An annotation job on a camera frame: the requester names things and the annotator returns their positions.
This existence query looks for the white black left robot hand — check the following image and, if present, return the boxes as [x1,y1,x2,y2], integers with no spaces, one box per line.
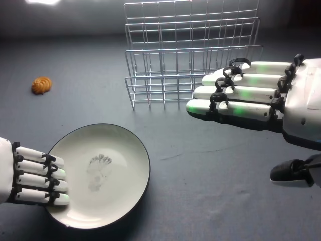
[0,136,71,207]

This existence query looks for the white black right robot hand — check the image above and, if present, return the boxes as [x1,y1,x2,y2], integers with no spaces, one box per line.
[185,54,321,188]

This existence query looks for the orange swirl cookie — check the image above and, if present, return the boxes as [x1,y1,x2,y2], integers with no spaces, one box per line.
[31,76,54,95]

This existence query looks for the silver wire dish rack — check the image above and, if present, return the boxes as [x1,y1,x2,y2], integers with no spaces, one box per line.
[123,0,264,111]

